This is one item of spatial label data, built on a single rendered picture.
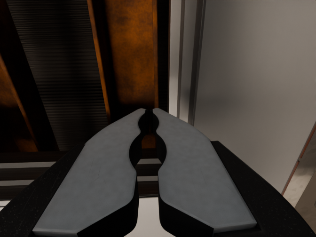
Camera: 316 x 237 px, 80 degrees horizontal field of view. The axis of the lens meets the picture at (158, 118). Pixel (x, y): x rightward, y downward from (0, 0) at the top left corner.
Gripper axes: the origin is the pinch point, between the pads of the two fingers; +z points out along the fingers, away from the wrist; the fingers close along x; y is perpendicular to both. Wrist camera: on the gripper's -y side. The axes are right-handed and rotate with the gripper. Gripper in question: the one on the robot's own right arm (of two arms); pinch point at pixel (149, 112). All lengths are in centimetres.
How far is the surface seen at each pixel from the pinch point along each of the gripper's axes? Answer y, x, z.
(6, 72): 1.6, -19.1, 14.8
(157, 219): 12.8, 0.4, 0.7
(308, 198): 132, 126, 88
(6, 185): 9.2, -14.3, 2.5
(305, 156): 22.4, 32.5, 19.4
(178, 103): 1.1, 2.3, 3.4
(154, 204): 10.3, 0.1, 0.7
